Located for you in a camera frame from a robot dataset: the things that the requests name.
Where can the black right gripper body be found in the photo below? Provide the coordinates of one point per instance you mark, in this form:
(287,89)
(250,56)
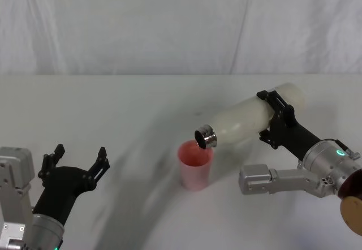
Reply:
(294,137)

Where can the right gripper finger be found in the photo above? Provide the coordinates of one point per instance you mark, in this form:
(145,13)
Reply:
(268,139)
(278,104)

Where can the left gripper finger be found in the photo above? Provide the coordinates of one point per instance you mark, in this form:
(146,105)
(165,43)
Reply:
(99,165)
(48,161)

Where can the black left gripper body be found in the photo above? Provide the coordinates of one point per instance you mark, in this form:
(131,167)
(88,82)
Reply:
(60,187)

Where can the cream vacuum bottle steel neck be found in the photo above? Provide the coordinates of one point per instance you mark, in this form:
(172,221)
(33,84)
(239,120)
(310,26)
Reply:
(243,115)

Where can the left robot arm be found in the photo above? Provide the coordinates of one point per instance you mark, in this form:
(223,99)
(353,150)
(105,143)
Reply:
(14,176)

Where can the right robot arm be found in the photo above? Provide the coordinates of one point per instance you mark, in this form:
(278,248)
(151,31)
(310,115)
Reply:
(322,162)

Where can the white table cloth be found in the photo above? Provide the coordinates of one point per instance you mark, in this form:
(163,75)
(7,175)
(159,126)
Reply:
(135,114)

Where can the pink cup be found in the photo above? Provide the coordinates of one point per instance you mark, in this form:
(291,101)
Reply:
(195,176)

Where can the white curtain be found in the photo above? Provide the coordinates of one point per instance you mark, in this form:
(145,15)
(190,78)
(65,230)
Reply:
(141,23)

